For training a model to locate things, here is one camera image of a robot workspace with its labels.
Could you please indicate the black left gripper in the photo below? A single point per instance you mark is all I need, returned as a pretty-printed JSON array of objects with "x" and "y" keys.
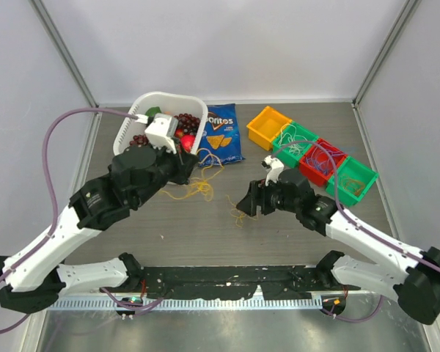
[{"x": 185, "y": 163}]

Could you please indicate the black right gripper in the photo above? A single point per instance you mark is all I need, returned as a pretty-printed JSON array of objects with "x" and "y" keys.
[{"x": 257, "y": 195}]

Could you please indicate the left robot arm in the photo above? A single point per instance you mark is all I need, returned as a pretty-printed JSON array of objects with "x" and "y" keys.
[{"x": 36, "y": 275}]

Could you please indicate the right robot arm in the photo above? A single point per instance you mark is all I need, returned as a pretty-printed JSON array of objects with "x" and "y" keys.
[{"x": 400, "y": 272}]

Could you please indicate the upper purple grape bunch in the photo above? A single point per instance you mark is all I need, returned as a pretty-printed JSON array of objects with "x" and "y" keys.
[{"x": 187, "y": 124}]

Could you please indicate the purple grape bunch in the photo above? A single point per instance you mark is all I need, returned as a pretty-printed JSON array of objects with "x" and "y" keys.
[
  {"x": 187, "y": 124},
  {"x": 140, "y": 139}
]

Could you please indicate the blue Doritos chip bag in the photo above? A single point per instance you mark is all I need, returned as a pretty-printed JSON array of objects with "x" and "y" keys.
[{"x": 221, "y": 139}]

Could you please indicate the lower purple grape bunch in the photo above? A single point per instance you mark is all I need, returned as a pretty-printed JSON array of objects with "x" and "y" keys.
[{"x": 140, "y": 139}]

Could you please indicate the green lime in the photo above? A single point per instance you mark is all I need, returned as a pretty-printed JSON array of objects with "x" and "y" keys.
[{"x": 151, "y": 112}]

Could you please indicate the white fruit basket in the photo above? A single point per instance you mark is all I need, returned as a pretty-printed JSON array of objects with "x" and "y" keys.
[{"x": 171, "y": 104}]

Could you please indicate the green plastic bin near yellow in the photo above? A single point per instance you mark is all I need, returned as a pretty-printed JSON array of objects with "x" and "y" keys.
[{"x": 291, "y": 144}]

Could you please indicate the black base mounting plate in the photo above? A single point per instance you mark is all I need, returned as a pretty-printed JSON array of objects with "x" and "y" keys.
[{"x": 277, "y": 282}]

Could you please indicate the red plastic bin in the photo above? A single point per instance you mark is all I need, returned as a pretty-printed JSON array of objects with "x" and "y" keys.
[{"x": 315, "y": 164}]

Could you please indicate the green plastic bin far right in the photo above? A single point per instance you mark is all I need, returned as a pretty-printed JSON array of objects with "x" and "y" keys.
[{"x": 354, "y": 181}]

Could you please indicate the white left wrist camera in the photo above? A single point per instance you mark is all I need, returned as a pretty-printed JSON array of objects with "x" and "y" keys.
[{"x": 160, "y": 131}]

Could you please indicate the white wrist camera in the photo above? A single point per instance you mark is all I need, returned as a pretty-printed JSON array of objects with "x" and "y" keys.
[
  {"x": 274, "y": 168},
  {"x": 160, "y": 131}
]

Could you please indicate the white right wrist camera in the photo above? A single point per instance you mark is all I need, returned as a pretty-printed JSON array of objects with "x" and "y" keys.
[{"x": 274, "y": 168}]

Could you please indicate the white slotted cable duct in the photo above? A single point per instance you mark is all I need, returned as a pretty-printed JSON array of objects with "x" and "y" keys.
[{"x": 256, "y": 302}]

